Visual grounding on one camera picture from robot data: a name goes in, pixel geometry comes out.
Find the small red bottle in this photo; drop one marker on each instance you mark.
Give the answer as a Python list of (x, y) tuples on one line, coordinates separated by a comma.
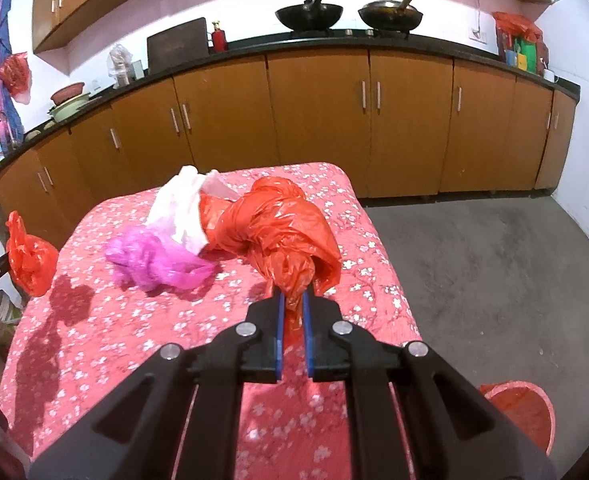
[(218, 39)]

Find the wok with wooden spatula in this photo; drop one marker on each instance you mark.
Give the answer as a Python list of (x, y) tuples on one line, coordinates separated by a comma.
[(389, 16)]

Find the plastic bucket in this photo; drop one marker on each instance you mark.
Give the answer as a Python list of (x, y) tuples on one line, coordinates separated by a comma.
[(2, 317)]

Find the gas stove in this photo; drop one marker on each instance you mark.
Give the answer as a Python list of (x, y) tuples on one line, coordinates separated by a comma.
[(354, 33)]

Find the hanging red plastic bag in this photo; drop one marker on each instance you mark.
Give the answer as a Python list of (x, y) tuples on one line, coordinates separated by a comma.
[(15, 77)]

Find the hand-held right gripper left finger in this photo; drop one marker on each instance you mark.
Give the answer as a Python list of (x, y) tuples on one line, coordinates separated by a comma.
[(278, 350)]

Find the black kitchen countertop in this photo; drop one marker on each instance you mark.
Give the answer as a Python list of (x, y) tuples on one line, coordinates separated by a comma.
[(249, 46)]

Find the wall socket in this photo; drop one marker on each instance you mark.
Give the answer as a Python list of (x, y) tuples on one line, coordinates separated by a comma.
[(477, 34)]

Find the red-brown basin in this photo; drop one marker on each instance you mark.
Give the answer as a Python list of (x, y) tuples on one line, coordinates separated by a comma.
[(68, 92)]

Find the dark cutting board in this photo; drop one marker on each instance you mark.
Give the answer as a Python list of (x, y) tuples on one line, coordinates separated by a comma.
[(177, 47)]

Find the red bag over boxes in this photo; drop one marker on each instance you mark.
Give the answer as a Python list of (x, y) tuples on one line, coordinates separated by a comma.
[(517, 25)]

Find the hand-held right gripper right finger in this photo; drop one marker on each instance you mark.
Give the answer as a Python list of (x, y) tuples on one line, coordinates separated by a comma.
[(308, 350)]

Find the red plastic basin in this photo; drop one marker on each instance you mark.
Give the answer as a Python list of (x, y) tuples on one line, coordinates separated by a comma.
[(519, 410)]

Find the row of wooden base cabinets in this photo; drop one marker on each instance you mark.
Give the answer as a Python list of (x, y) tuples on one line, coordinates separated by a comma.
[(314, 110)]

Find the pink plastic bag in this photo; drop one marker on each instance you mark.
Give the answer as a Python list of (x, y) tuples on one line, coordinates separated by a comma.
[(144, 260)]

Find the white mug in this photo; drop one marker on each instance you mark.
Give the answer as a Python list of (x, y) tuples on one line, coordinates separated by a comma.
[(549, 75)]

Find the green box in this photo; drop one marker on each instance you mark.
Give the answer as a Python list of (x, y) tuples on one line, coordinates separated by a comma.
[(527, 57)]

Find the plastic wrapped jars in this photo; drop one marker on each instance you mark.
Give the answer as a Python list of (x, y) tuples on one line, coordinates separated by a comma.
[(119, 67)]

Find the red floral tablecloth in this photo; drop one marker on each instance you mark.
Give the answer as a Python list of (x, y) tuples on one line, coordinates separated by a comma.
[(124, 350)]

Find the white plastic bag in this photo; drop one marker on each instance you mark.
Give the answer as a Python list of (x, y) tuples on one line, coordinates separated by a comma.
[(179, 210)]

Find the red plastic bag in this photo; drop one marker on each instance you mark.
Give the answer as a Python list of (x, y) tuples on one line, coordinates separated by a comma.
[(274, 225), (15, 77), (32, 260)]

